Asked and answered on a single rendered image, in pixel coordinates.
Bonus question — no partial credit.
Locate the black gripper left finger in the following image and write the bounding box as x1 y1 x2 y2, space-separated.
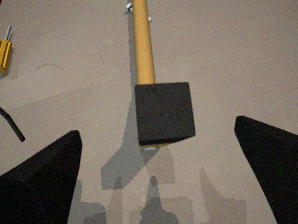
0 131 82 224

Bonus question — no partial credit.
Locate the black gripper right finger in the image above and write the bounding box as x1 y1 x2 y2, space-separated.
234 115 298 224

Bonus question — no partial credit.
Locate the long-handled scraper with wooden pole and dark square blade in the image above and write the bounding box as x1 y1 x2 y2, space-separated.
132 0 196 149

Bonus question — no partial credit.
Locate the silver metal bolt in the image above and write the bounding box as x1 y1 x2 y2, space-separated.
126 3 152 22

